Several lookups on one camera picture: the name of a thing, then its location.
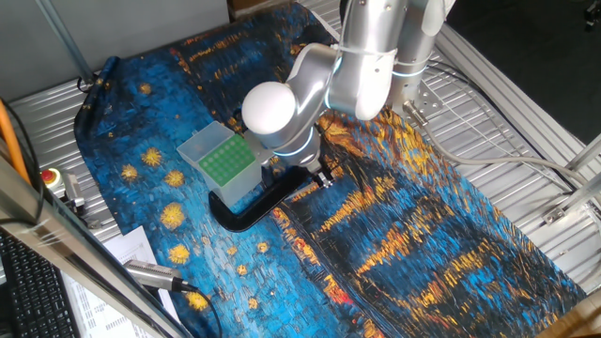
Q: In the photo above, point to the aluminium frame bar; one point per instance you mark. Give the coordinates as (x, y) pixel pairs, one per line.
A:
(70, 249)

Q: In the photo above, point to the aluminium corner frame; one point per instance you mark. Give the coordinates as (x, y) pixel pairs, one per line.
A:
(582, 192)

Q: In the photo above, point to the starry night painting cloth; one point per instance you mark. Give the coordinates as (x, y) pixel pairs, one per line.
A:
(422, 244)

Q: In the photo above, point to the black computer keyboard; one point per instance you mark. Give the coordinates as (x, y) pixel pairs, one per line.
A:
(33, 291)

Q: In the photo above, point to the orange pole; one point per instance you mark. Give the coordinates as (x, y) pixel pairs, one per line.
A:
(9, 136)

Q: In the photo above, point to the red emergency stop button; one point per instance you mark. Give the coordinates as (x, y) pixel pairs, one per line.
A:
(49, 176)

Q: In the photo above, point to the black tripod device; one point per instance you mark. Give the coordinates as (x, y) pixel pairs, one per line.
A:
(594, 11)

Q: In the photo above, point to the wooden board corner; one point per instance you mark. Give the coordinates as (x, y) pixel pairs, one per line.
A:
(582, 324)

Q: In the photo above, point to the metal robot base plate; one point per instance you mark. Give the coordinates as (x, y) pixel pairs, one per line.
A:
(425, 101)

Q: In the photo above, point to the silver ridged camera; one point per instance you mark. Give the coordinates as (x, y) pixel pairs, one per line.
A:
(150, 274)

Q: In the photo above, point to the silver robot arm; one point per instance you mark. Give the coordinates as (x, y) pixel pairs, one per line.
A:
(366, 56)

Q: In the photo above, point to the printed white paper sheet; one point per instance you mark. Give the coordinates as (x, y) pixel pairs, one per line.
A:
(94, 310)

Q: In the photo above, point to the brown cardboard box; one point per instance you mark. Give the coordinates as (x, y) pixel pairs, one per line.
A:
(253, 4)

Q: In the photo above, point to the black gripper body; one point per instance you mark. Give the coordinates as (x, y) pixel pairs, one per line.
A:
(325, 179)

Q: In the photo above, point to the clear box with green rack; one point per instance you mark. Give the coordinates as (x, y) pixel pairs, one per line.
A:
(230, 169)

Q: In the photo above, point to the black C-clamp with steel screw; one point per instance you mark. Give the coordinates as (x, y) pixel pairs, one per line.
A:
(263, 206)

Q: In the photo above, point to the grey metal pole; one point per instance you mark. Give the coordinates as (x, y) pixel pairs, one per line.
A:
(66, 42)

